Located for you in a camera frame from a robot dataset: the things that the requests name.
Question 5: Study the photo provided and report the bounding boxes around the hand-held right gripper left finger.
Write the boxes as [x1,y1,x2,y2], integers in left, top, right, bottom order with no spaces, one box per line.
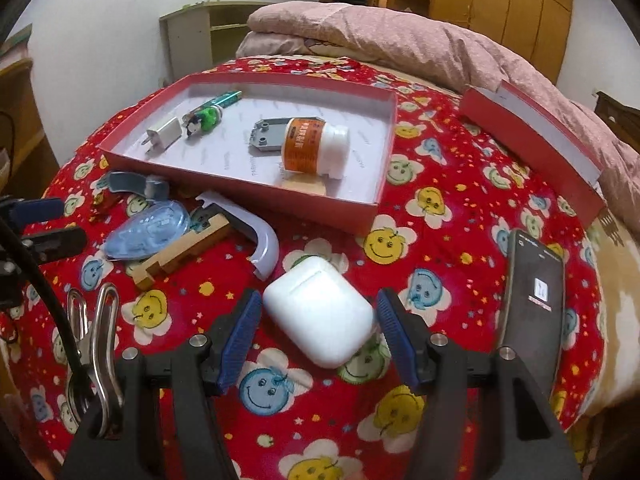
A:
[57,290,263,480]

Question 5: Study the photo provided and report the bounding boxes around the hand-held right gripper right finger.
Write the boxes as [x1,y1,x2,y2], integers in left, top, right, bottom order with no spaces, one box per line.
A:
[376,287,583,480]

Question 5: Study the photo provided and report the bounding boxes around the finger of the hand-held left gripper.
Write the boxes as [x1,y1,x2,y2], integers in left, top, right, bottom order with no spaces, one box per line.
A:
[20,226,88,265]
[0,197,66,231]

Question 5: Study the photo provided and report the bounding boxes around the white earbuds case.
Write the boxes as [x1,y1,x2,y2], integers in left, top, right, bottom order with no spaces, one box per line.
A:
[262,256,376,368]

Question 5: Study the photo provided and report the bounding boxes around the blue-grey plastic toy piece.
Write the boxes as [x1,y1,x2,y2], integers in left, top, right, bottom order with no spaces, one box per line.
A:
[106,171,171,200]

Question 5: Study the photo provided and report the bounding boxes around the blue correction tape dispenser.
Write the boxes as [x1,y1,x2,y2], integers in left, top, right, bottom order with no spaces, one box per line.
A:
[102,199,193,263]

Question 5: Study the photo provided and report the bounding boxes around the curved grey-white plastic piece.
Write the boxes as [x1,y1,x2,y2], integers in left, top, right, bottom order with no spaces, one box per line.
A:
[192,190,280,282]

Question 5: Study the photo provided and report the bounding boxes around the wooden notched stick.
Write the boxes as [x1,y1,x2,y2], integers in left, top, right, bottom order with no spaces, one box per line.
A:
[132,212,233,290]

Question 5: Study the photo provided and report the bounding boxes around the white charger plug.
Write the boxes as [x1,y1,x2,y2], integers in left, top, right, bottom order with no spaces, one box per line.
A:
[141,116,182,156]

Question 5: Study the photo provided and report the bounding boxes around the round cream wooden disc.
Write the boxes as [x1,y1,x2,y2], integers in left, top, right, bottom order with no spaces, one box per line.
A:
[281,172,328,196]

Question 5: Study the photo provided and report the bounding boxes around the red cardboard box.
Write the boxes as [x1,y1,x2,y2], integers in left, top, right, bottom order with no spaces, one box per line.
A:
[97,72,398,237]

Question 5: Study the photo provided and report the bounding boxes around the green purple cartoon figure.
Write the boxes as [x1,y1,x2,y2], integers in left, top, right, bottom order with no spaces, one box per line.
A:
[182,105,224,140]

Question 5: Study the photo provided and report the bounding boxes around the grey toy block plate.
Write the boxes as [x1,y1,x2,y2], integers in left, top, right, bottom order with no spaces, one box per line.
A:
[248,116,323,153]

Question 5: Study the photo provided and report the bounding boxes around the white bottle orange label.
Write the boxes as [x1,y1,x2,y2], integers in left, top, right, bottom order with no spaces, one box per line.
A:
[280,116,351,181]

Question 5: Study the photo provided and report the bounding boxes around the small red toy car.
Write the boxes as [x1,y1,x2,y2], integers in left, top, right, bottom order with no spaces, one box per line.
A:
[91,190,121,218]

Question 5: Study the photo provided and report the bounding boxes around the metal spring clip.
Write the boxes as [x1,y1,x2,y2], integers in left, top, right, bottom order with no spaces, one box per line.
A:
[65,282,125,438]

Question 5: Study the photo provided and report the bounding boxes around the wooden desk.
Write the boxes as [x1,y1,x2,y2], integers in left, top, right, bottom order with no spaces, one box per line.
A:
[0,25,61,196]

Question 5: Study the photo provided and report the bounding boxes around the black smartphone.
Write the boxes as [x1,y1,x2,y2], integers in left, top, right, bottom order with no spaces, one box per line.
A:
[494,227,566,401]

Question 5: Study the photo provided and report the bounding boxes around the cream bookshelf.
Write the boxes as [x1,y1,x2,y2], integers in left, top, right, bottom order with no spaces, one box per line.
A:
[159,1,273,83]

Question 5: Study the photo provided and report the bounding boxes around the beige bed sheet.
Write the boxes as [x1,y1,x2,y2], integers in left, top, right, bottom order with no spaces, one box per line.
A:
[565,160,640,466]

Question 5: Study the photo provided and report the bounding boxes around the red cardboard box lid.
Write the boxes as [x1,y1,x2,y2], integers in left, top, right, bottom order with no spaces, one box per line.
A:
[459,79,607,226]

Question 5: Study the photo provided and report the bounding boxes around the pink striped pillow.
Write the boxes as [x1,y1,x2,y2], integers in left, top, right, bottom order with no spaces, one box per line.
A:
[235,30,326,61]

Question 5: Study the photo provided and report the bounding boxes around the pink quilt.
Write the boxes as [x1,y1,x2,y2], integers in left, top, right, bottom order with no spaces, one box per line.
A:
[247,1,640,161]

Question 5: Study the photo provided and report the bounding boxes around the dark wooden headboard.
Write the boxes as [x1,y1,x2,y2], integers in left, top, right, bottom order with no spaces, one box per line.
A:
[595,91,640,151]

